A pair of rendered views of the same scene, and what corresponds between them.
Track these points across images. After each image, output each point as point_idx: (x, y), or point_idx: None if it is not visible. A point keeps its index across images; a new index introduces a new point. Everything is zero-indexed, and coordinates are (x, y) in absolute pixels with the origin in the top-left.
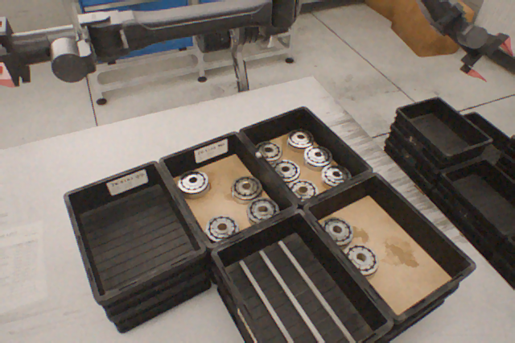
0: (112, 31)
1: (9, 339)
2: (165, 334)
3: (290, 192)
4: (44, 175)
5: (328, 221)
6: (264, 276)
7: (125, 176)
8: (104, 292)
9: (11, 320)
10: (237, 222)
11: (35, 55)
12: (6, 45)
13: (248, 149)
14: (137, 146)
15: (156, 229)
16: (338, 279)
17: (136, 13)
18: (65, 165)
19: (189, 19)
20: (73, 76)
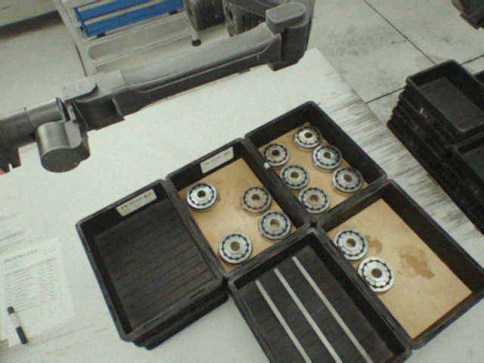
0: (101, 103)
1: (47, 359)
2: (189, 348)
3: (302, 209)
4: (53, 185)
5: (341, 234)
6: (280, 295)
7: (134, 198)
8: (128, 321)
9: (45, 340)
10: (249, 237)
11: (20, 141)
12: None
13: (255, 159)
14: (140, 147)
15: (170, 249)
16: (354, 298)
17: (125, 73)
18: (72, 173)
19: (187, 74)
20: (66, 165)
